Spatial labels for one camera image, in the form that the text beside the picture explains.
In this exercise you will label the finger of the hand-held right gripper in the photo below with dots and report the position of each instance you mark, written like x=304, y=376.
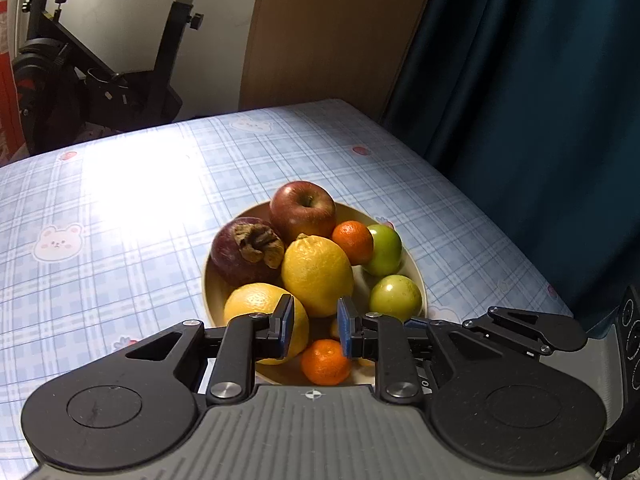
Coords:
x=540, y=332

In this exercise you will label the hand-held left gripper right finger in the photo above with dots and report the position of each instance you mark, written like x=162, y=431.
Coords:
x=345, y=330

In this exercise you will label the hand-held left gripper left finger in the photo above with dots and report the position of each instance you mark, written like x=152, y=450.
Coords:
x=286, y=327

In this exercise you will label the small tangerine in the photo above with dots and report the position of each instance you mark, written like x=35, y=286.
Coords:
x=352, y=242
x=325, y=362

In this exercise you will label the yellow lemon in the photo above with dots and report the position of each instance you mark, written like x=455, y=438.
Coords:
x=317, y=275
x=250, y=302

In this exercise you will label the small green fruit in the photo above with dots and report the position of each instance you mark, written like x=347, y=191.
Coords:
x=395, y=295
x=385, y=250

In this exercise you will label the dark purple mangosteen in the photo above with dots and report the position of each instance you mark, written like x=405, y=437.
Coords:
x=230, y=260

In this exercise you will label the red apple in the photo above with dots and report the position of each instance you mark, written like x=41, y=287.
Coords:
x=300, y=215

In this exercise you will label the beige fruit bowl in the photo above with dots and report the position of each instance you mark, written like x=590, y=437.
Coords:
x=355, y=211

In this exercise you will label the blue plaid tablecloth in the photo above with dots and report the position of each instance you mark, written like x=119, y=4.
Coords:
x=150, y=200

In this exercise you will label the dark teal curtain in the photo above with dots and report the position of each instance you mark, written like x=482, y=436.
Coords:
x=525, y=110

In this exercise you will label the black exercise bike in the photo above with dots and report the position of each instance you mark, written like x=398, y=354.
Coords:
x=125, y=95

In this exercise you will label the wooden cabinet panel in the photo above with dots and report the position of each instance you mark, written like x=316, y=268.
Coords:
x=325, y=35

